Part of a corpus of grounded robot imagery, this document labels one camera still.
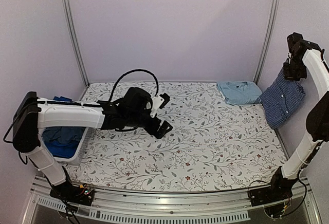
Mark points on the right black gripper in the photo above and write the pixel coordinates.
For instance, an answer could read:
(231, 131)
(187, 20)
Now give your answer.
(288, 76)

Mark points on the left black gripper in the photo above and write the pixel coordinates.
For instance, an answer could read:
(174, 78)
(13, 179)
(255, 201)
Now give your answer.
(161, 131)

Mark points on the dark blue checkered shirt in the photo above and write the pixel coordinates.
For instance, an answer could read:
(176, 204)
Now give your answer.
(281, 99)

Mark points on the light blue t-shirt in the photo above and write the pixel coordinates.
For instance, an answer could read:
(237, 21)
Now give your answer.
(240, 92)

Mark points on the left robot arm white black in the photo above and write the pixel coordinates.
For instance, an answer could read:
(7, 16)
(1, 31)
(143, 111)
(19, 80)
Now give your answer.
(137, 109)

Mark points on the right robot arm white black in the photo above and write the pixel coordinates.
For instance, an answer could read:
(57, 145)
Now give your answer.
(305, 56)

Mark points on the white plastic laundry basket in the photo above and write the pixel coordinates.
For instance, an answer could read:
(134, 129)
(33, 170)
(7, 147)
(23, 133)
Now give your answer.
(75, 160)

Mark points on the floral patterned table mat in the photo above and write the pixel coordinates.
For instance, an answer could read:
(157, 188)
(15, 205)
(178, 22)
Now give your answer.
(212, 146)

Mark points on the slate blue garment in basket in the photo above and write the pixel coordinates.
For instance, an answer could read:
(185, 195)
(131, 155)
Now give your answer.
(63, 135)

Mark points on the bright blue garment in basket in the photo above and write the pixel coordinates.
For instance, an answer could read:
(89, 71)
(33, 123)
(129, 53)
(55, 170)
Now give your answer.
(62, 150)

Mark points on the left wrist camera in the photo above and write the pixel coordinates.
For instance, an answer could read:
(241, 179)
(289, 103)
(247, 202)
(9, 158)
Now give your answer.
(158, 102)

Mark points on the right aluminium frame post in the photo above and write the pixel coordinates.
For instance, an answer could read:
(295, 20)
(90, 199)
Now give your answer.
(266, 43)

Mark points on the aluminium frame post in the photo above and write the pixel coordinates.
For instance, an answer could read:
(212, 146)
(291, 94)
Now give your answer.
(74, 41)
(266, 43)

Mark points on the front aluminium rail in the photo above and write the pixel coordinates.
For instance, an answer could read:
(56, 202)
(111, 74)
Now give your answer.
(128, 206)

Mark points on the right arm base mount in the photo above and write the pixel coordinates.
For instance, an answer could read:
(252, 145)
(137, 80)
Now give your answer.
(269, 194)

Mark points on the left aluminium frame post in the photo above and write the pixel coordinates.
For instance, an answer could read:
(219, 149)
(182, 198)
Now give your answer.
(74, 41)

